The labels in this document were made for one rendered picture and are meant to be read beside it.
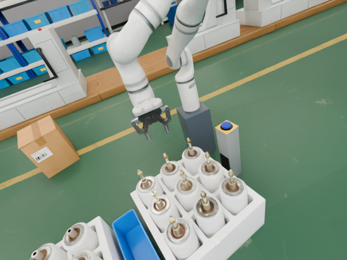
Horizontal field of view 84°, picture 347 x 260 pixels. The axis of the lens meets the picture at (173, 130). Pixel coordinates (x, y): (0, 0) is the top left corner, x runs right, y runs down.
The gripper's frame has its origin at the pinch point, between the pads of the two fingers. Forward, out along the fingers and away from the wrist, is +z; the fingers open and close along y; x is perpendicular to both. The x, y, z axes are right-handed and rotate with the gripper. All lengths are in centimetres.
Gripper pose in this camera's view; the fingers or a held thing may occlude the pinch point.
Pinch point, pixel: (157, 132)
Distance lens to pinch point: 71.1
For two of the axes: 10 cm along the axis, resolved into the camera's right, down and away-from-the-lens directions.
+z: 2.6, 7.3, 6.3
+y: -9.1, 4.1, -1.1
